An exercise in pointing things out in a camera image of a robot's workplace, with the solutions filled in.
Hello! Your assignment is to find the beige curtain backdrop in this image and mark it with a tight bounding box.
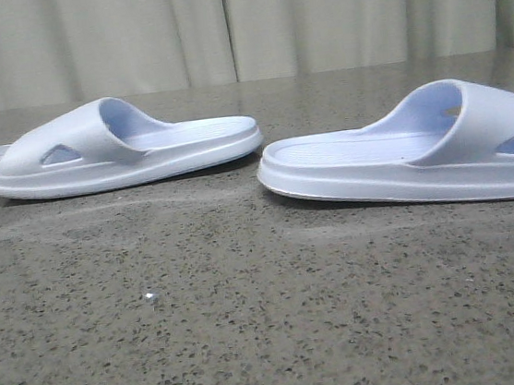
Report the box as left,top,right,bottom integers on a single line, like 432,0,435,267
0,0,514,110

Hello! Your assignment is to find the light blue slipper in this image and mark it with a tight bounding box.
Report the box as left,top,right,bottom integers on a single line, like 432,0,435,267
0,98,263,199
257,79,514,202

